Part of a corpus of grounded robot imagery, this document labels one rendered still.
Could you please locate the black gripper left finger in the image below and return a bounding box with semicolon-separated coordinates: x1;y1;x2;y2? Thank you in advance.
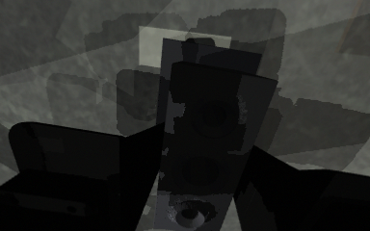
9;121;165;231

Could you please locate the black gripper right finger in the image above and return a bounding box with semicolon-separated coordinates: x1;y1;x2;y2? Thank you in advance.
233;145;370;231

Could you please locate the dark grey plate with holes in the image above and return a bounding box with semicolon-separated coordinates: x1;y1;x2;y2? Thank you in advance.
153;61;278;231

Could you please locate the dark grey base with two pins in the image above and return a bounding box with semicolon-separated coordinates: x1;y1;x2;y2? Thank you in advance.
156;38;262;125

